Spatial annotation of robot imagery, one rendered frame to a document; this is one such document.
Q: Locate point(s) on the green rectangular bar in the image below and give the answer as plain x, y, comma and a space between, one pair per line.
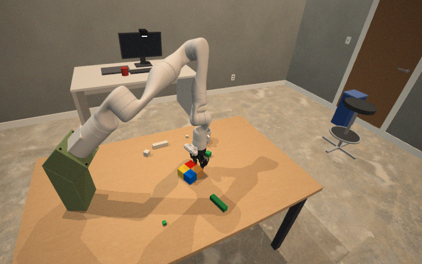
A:
218, 202

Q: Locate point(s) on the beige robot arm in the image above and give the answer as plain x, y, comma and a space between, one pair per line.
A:
123, 104

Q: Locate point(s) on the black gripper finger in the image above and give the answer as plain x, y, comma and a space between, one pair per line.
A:
203, 162
194, 158

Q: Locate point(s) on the blue cube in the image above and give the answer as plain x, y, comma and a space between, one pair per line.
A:
190, 176

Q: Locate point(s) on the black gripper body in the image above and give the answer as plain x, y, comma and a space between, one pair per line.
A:
201, 153

